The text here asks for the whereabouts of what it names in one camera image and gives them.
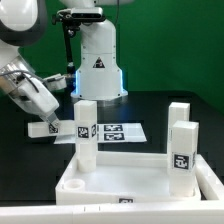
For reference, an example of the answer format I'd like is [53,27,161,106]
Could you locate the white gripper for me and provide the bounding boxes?
[9,78,60,128]

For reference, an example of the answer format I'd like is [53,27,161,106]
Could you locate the white desk top tray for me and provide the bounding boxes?
[55,151,201,205]

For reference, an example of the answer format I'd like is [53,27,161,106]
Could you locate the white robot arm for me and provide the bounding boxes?
[0,0,133,129]

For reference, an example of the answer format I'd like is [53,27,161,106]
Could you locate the white marker base sheet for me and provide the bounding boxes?
[53,122,148,145]

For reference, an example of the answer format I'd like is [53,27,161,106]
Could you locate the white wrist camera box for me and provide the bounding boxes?
[43,73,67,91]

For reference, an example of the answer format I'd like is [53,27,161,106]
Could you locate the black camera on stand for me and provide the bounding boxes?
[51,7,107,93]

